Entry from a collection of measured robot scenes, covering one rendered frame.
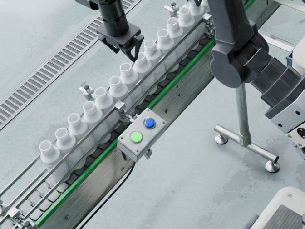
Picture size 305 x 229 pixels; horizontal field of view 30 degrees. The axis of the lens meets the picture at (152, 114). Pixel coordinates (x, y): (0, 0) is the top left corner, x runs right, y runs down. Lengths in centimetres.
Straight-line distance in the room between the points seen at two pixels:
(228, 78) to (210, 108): 197
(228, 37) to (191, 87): 96
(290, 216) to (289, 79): 138
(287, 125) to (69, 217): 90
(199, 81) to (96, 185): 55
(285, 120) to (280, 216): 133
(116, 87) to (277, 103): 74
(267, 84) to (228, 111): 198
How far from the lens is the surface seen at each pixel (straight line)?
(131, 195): 289
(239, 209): 277
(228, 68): 113
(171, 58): 192
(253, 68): 112
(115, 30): 140
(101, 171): 185
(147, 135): 169
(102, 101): 176
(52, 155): 170
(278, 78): 112
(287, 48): 210
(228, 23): 109
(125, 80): 181
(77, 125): 171
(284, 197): 250
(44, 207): 177
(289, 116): 114
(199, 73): 206
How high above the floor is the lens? 244
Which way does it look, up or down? 51 degrees down
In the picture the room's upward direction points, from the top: 16 degrees counter-clockwise
